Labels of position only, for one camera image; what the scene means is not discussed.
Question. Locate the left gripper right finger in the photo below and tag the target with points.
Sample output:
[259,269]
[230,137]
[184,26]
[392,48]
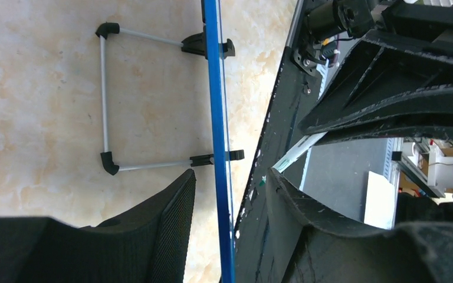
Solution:
[329,247]

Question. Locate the blue-framed whiteboard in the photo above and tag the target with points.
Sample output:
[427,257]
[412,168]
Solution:
[219,119]

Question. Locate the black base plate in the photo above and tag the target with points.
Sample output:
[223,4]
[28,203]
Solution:
[294,93]

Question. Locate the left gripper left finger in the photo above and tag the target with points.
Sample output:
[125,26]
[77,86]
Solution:
[147,243]

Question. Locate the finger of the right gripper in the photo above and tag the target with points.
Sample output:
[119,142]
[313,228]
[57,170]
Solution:
[387,86]

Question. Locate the whiteboard metal stand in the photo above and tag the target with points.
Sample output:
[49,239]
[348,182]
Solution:
[194,44]

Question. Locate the green-capped whiteboard marker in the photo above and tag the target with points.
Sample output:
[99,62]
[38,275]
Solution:
[295,152]

